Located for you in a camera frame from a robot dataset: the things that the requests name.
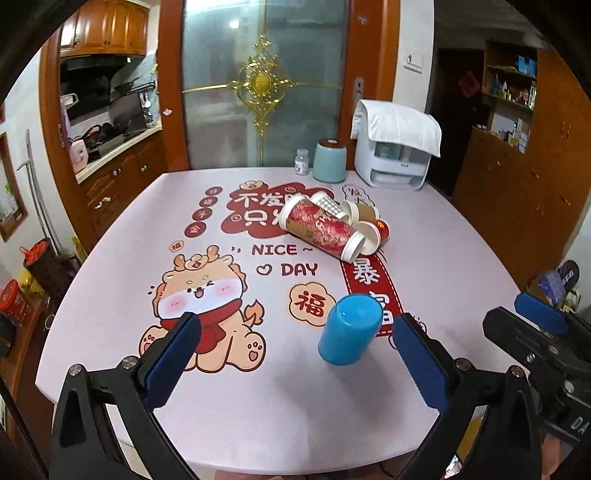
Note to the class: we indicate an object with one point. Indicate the red round tin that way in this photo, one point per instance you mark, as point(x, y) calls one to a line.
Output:
point(13, 300)

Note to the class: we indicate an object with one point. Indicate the white countertop appliance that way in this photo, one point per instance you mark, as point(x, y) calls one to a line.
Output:
point(392, 168)

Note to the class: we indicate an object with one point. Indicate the teal canister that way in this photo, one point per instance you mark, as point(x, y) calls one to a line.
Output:
point(330, 161)

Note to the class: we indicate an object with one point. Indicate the gold door ornament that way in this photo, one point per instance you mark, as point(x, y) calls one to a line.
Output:
point(263, 83)

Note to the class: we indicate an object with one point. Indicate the white cloth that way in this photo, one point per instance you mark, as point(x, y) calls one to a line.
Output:
point(397, 123)

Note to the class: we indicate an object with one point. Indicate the small white bottle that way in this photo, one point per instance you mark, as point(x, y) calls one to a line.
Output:
point(301, 162)

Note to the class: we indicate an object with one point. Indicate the wooden framed picture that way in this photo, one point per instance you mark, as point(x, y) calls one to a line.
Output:
point(9, 194)

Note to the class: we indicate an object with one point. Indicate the frosted glass door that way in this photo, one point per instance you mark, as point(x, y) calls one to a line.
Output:
point(212, 83)

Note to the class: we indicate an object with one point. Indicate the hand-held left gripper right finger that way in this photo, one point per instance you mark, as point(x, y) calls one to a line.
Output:
point(420, 364)

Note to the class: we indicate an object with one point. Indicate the black range hood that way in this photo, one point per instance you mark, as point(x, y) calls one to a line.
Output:
point(92, 63)

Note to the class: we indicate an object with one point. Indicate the black bag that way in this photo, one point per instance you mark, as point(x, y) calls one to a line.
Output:
point(48, 267)

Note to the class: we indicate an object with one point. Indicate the brown and red paper cup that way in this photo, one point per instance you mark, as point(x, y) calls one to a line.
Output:
point(330, 235)

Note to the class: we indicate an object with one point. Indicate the checkered paper cup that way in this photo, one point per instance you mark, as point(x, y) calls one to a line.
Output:
point(328, 203)

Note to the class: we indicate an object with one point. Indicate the red patterned paper cup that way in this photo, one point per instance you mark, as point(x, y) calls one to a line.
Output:
point(314, 211)

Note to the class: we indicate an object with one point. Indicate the blue small box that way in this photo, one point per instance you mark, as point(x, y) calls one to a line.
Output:
point(551, 285)

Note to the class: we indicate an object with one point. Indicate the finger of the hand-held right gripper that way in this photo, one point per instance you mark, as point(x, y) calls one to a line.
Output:
point(540, 314)
point(512, 332)

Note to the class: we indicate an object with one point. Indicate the wooden kitchen counter cabinet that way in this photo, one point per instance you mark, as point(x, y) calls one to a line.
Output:
point(124, 180)

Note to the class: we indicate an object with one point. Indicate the wooden wall cabinet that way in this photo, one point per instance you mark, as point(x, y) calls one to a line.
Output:
point(108, 25)

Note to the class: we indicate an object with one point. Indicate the blue plastic cup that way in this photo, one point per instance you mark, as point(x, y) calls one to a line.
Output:
point(351, 330)

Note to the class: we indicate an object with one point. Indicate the pink rice cooker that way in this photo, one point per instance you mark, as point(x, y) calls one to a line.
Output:
point(78, 157)

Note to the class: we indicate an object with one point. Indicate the tall wooden cabinet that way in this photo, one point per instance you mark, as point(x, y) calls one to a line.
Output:
point(554, 175)

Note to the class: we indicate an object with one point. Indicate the metal pole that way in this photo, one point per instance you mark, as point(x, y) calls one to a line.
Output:
point(38, 194)

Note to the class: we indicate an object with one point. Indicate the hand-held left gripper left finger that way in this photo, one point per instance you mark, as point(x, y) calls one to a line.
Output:
point(173, 360)

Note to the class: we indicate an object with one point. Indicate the wooden shelf of small boxes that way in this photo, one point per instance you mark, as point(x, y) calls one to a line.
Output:
point(510, 92)

